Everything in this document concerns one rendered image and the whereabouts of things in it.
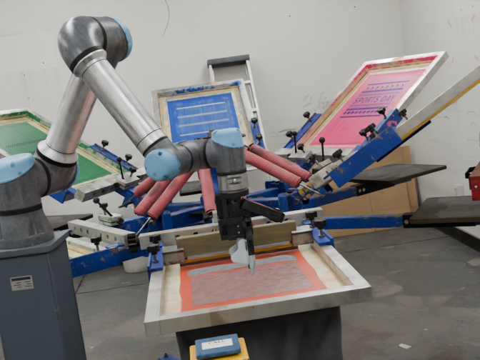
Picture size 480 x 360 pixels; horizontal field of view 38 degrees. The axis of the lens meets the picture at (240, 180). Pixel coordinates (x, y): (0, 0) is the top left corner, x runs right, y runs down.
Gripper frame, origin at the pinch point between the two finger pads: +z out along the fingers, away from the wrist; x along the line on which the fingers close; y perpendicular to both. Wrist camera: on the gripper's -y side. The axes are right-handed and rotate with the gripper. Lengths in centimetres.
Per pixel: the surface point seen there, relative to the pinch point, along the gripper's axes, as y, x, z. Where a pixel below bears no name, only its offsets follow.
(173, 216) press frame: 22, -127, 7
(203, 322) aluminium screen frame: 14.3, 2.1, 11.8
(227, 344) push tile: 9.5, 20.7, 11.3
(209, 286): 11.5, -31.8, 12.9
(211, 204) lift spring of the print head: 6, -104, 1
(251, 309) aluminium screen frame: 2.1, 2.0, 10.4
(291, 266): -14.6, -39.9, 12.8
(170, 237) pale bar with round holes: 23, -80, 6
